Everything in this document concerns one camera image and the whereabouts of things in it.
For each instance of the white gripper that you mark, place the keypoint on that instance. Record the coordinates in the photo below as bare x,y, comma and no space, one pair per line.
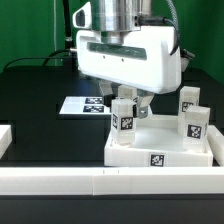
145,61

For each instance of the white square tabletop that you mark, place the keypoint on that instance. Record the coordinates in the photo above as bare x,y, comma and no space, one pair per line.
157,144

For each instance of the white U-shaped obstacle fence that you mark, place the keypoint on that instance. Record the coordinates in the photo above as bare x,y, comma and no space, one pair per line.
111,181

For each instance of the white marker base plate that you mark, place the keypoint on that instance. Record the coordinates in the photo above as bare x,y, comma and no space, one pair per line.
92,105

